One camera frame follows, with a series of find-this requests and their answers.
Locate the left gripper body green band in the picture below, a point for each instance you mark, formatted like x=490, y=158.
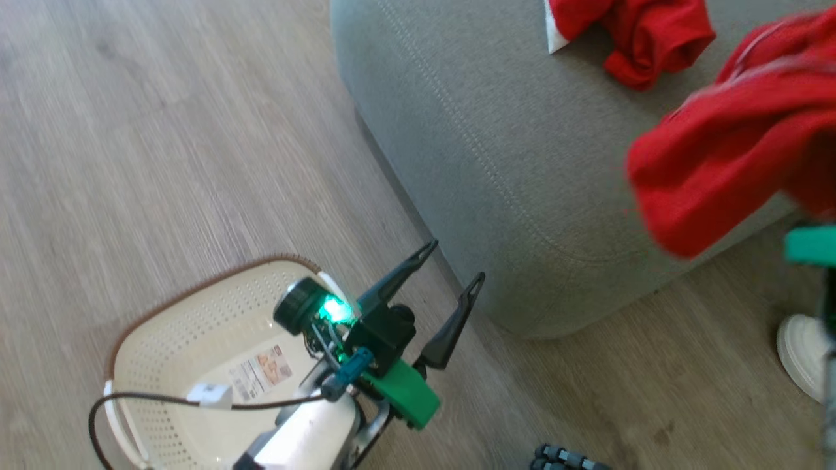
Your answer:
x=405, y=395

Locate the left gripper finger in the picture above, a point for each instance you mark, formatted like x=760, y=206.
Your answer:
x=398, y=277
x=454, y=323

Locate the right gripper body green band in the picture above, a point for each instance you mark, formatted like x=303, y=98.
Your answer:
x=813, y=247

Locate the plain red garment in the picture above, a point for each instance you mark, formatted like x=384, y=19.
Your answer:
x=725, y=156

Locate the red garment with white trim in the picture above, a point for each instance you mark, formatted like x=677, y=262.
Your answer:
x=653, y=32

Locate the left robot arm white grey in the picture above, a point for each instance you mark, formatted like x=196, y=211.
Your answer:
x=307, y=434

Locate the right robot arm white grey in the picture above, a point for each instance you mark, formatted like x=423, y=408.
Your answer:
x=829, y=365

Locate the printed sticker inside basket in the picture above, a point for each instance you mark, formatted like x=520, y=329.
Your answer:
x=261, y=373

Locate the white perforated laundry basket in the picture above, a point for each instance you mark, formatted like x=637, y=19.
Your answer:
x=183, y=339

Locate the white rounded object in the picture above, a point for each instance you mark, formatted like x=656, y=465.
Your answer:
x=802, y=356

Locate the grey fabric sofa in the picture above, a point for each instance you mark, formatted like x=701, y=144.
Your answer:
x=522, y=163

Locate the dark grey segmented robot part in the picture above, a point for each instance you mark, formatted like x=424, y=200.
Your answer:
x=565, y=460

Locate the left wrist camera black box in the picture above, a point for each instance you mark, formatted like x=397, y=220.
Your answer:
x=382, y=336

